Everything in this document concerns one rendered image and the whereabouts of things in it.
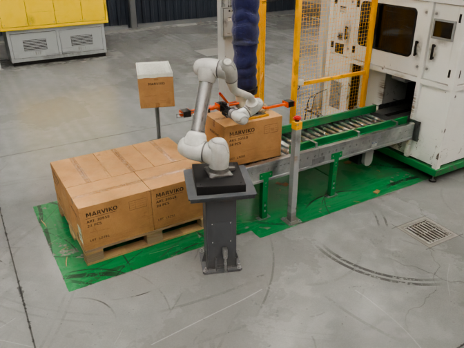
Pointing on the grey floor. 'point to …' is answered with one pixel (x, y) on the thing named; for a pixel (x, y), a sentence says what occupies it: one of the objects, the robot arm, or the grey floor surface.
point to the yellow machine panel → (52, 30)
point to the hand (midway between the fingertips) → (219, 105)
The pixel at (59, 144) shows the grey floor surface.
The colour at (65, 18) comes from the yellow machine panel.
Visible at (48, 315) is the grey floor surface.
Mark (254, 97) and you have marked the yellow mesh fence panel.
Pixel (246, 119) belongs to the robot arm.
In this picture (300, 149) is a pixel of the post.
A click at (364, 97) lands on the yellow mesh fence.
